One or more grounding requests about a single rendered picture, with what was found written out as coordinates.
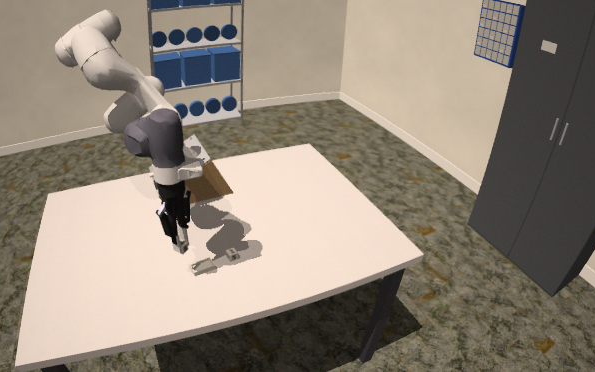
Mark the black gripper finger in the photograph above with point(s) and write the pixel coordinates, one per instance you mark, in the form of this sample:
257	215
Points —
181	213
170	230

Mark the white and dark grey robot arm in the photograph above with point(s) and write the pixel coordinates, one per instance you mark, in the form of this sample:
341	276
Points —
159	135

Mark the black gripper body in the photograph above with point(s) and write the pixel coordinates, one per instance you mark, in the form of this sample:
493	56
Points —
168	191

